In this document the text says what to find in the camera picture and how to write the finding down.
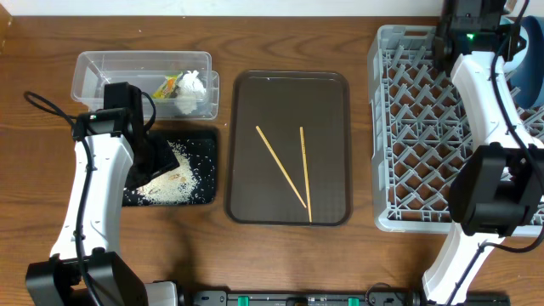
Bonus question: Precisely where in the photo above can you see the rice food scraps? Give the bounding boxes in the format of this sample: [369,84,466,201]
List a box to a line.
[135,139,213,205]

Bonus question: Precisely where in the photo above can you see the yellow snack wrapper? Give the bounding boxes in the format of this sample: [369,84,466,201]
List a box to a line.
[152,72,184,99]

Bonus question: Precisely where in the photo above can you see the dark blue plate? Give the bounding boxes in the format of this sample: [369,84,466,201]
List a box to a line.
[509,16,543,109]

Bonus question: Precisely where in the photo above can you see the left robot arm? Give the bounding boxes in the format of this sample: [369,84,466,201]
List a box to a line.
[24,82,182,305]

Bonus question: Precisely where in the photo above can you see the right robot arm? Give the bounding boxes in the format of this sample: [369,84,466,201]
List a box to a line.
[411,0,543,305]

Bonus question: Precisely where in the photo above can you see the black waste tray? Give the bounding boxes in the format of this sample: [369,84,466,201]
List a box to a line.
[122,128,218,208]

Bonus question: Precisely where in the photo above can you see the grey dishwasher rack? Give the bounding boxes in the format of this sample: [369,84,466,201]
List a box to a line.
[367,24,544,237]

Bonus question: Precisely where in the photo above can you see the clear plastic bin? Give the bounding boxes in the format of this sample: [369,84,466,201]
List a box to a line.
[71,50,219,121]

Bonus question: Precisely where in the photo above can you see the crumpled white tissue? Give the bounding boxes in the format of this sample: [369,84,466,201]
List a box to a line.
[174,71,207,115]

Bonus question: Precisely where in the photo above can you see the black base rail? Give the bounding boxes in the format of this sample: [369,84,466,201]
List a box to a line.
[144,278,511,306]

